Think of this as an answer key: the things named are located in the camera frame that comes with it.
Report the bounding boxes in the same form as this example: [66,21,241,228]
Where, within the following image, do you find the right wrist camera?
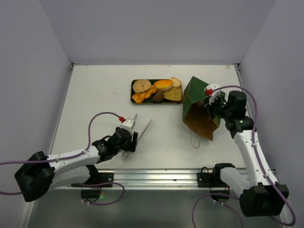
[204,82,221,105]

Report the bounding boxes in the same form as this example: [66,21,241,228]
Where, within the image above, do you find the aluminium frame rail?
[54,168,277,190]

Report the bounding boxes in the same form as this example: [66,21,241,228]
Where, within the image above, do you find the dark green tray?
[131,79,182,105]

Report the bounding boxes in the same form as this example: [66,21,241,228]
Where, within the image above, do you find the beige bagel bread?
[133,79,151,93]

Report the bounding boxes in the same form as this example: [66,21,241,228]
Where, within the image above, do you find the sliced toast bread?
[163,87,183,102]

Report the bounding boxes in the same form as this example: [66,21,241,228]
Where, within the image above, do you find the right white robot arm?
[204,89,289,217]

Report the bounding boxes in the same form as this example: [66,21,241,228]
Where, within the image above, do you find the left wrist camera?
[120,115,137,132]

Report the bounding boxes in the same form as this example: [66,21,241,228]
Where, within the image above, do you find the round bun bread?
[170,77,181,87]

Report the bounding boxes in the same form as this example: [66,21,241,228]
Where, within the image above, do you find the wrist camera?
[204,82,221,105]
[120,115,137,132]

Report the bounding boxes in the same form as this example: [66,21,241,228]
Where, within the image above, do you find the orange waffle bread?
[131,85,158,104]

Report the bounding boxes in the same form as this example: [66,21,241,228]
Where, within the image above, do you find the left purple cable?
[0,112,126,206]

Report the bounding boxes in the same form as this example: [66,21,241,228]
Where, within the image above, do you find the brown chocolate bread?
[153,90,164,103]

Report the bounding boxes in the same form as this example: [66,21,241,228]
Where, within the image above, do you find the metal tongs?
[122,113,152,161]

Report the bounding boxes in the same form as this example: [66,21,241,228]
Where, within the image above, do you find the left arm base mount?
[71,172,114,202]

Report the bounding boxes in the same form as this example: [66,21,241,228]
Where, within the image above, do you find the green paper bag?
[182,76,221,141]

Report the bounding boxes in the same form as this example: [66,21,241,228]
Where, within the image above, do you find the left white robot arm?
[14,127,138,202]

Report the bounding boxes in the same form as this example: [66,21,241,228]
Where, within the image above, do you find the orange croissant bread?
[153,79,173,91]

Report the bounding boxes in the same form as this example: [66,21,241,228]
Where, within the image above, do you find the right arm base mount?
[196,166,230,195]

